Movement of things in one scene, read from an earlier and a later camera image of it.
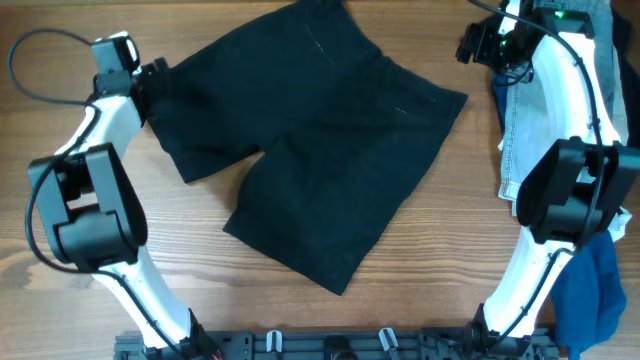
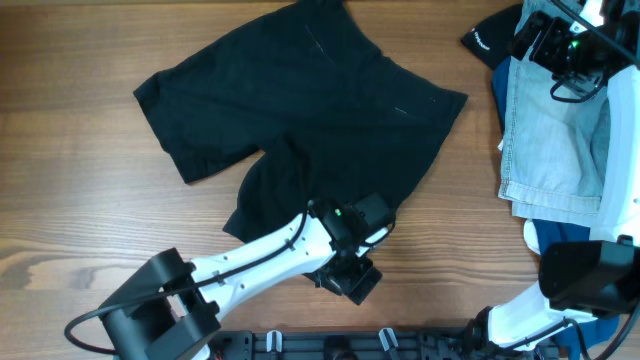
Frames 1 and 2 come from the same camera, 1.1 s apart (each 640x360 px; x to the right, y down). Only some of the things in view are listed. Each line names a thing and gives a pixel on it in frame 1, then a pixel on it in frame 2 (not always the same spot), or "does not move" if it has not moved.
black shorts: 343,139 does not move
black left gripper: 155,75 -> 354,275
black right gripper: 485,35 -> 553,31
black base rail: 340,344 does not move
